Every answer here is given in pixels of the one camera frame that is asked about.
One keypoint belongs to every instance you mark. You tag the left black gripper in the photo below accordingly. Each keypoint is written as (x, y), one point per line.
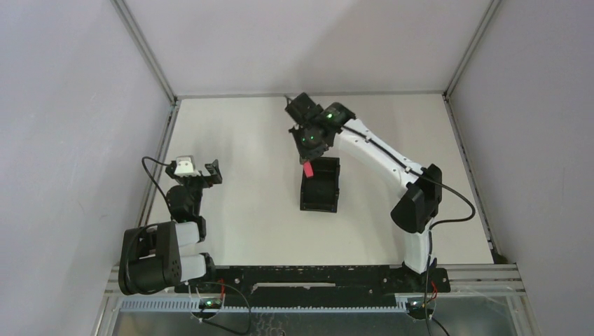
(195, 176)

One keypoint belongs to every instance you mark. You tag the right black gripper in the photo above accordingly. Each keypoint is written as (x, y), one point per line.
(308, 154)

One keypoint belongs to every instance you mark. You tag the red handled screwdriver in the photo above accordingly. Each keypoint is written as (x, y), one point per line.
(308, 170)

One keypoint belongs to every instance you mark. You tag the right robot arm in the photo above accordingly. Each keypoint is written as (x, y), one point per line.
(416, 189)

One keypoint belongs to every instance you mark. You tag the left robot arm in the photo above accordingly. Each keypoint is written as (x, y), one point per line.
(155, 257)

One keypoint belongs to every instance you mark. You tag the black plastic bin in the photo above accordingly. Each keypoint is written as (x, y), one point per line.
(321, 192)

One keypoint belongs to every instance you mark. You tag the left controller board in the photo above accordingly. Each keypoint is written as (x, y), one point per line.
(207, 304)

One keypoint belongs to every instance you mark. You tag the controller board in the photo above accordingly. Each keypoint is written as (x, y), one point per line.
(417, 310)
(207, 304)

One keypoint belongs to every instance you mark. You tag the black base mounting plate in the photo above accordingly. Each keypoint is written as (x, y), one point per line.
(291, 297)

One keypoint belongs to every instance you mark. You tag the right controller board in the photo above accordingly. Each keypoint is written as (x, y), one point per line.
(417, 310)

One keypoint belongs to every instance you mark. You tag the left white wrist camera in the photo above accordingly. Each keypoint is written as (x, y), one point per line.
(185, 166)

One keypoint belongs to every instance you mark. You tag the white slotted cable duct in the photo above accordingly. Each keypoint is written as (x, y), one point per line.
(185, 304)

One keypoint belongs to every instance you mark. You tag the aluminium frame rail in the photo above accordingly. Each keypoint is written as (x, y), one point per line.
(492, 278)

